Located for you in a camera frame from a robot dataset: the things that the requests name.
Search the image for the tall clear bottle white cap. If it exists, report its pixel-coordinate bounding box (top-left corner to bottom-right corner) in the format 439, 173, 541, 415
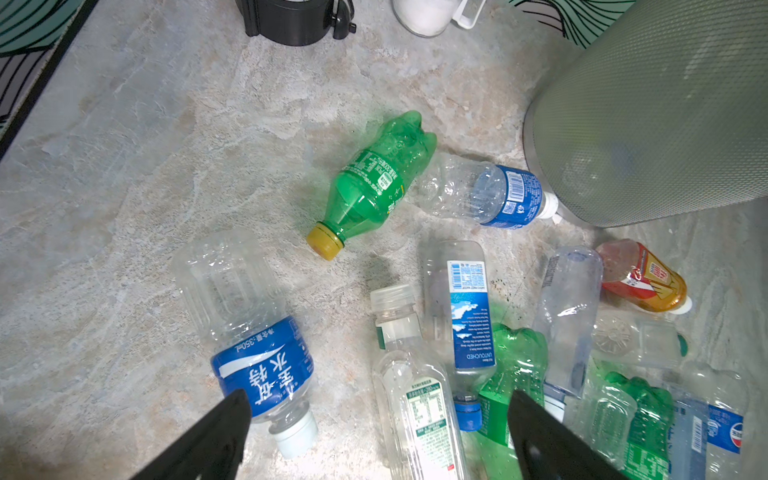
532, 246, 603, 422

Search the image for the clear bottle green neck band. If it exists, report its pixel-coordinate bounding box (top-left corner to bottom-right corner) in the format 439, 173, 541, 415
592, 308, 689, 370

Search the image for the clear bottle green white label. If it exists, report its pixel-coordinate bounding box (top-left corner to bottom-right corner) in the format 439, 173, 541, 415
370, 284, 469, 479

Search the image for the short bottle blue Chinese label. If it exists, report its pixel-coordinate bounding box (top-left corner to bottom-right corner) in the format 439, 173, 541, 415
171, 229, 318, 459

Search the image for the clear bottle blue scenic label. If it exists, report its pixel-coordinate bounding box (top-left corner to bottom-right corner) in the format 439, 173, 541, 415
423, 240, 496, 432

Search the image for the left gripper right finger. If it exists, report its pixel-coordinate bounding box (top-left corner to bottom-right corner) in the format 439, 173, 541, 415
507, 390, 627, 480

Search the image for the green soda bottle yellow cap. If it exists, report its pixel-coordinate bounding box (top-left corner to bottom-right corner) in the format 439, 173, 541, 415
470, 323, 548, 479

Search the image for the black round alarm clock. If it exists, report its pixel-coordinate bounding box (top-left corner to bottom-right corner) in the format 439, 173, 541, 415
235, 0, 357, 47

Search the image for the red yellow tea bottle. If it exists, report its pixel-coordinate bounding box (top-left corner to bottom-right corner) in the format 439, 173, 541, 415
596, 239, 693, 315

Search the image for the white mug with teal lid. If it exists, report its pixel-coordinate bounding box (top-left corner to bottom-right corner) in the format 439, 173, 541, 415
391, 0, 486, 38

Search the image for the Pepsi bottle blue cap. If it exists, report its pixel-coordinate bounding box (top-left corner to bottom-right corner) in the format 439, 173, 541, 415
704, 367, 749, 479

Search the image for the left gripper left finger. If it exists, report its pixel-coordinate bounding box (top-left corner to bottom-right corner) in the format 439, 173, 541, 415
133, 389, 251, 479

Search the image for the mesh bin with green bag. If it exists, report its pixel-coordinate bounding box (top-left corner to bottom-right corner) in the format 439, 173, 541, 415
523, 1, 767, 228

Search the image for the clear bottle blue label white cap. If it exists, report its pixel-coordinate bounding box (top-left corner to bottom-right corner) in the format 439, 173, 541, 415
406, 153, 559, 230

